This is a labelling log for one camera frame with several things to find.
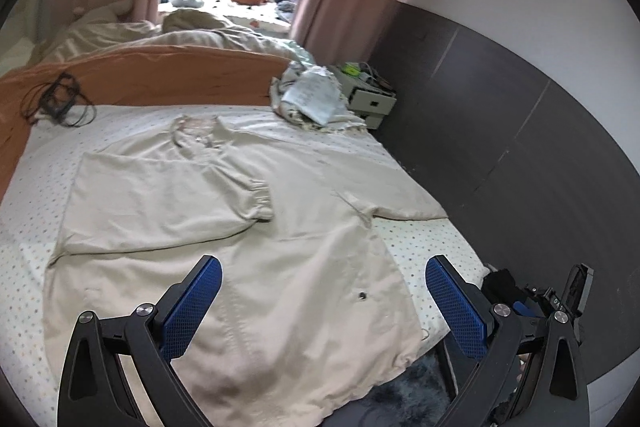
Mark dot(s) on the beige duvet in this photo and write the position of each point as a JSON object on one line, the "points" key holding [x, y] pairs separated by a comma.
{"points": [[100, 32]]}

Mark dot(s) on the orange blanket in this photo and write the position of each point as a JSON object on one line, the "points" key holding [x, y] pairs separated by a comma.
{"points": [[150, 77]]}

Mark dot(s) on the black cloth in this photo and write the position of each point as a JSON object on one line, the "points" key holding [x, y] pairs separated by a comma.
{"points": [[500, 284]]}

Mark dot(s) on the green item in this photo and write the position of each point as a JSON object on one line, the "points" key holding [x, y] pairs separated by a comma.
{"points": [[350, 69]]}

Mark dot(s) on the beige jacket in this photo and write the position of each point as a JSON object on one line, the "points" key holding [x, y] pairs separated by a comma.
{"points": [[280, 232]]}

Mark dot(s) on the white printed cloth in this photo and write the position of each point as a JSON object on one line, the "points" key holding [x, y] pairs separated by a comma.
{"points": [[312, 94]]}

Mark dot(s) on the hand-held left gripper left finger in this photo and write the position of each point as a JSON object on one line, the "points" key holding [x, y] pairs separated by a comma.
{"points": [[192, 307]]}

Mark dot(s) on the crumpled floral cloth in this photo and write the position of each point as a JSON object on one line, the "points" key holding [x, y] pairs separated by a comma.
{"points": [[300, 119]]}

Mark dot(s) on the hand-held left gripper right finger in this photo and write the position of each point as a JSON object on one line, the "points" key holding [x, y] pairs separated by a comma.
{"points": [[455, 307]]}

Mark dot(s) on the bed with dotted white sheet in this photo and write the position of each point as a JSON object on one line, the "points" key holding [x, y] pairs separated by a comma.
{"points": [[425, 247]]}

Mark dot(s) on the grey shaggy rug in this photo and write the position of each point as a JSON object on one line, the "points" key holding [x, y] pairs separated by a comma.
{"points": [[405, 392]]}

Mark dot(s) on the white nightstand with drawers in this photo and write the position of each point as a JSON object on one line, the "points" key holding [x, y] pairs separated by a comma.
{"points": [[372, 102]]}

